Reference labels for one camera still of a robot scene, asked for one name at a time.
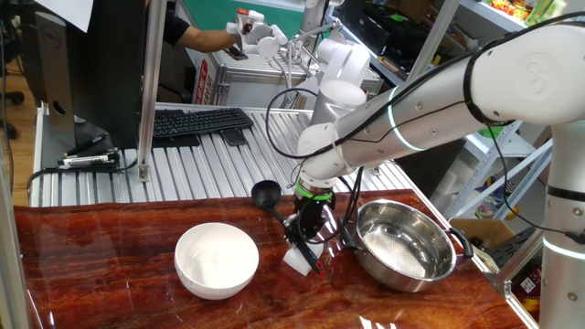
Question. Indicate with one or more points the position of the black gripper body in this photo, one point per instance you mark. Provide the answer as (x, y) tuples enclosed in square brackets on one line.
[(314, 217)]

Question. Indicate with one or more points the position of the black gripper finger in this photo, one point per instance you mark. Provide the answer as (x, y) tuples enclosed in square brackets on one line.
[(291, 226), (317, 236)]

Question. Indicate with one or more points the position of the white haptic control device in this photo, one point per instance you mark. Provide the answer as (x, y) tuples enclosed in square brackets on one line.
[(347, 59)]

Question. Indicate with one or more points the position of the person bare forearm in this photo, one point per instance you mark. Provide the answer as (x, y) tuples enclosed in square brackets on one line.
[(205, 40)]

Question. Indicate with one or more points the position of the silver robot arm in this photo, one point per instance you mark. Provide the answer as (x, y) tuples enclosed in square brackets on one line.
[(434, 119)]

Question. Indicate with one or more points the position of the white ceramic bowl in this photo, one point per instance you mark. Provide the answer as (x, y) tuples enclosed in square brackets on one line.
[(215, 260)]

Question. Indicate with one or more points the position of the person hand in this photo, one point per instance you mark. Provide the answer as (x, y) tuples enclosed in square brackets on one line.
[(232, 39)]

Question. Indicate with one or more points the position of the white sponge block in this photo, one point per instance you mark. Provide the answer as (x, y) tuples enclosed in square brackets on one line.
[(297, 262)]

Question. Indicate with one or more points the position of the black smartphone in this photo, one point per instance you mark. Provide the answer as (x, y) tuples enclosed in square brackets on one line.
[(237, 53), (234, 137)]

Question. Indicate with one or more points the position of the black keyboard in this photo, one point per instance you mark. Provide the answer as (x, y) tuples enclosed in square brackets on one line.
[(201, 122)]

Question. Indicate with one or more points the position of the silver aluminium flight case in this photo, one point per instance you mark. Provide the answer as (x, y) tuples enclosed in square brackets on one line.
[(256, 87)]

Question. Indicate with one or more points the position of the black flat pad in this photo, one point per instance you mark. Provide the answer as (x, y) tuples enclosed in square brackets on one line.
[(176, 141)]

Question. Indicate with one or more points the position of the brown cardboard box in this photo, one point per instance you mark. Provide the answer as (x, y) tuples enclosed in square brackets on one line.
[(480, 228)]

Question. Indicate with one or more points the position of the red and white sign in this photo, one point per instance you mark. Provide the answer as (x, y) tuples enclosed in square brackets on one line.
[(203, 80)]

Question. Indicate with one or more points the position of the wood pattern table mat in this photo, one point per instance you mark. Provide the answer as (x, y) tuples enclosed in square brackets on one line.
[(114, 283)]

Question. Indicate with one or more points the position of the black plastic case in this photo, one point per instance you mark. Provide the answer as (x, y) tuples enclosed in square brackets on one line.
[(512, 251)]

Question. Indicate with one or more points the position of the green cloth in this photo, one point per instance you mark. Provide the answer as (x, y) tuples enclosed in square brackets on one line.
[(491, 133)]

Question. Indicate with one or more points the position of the yellow ball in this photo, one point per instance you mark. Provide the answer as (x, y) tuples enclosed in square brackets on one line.
[(513, 213)]

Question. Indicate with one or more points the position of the white marker pen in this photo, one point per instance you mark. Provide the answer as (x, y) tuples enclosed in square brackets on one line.
[(89, 160)]

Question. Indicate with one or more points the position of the white metal shelf rack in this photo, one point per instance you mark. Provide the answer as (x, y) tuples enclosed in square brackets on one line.
[(516, 146)]

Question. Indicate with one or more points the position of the red printed carton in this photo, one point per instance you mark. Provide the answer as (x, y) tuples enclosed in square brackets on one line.
[(528, 288)]

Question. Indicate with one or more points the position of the black pen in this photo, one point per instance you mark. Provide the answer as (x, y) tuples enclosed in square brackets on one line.
[(87, 145)]

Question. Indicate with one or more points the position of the black shirt sleeve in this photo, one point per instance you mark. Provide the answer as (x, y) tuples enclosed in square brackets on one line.
[(176, 27)]

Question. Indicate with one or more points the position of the black computer monitor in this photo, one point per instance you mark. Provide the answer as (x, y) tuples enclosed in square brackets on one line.
[(105, 68)]

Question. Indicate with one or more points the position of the black office chair base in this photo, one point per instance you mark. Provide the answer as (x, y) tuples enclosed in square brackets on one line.
[(11, 98)]

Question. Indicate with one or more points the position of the white paper sheet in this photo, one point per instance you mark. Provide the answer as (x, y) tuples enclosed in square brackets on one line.
[(64, 13)]

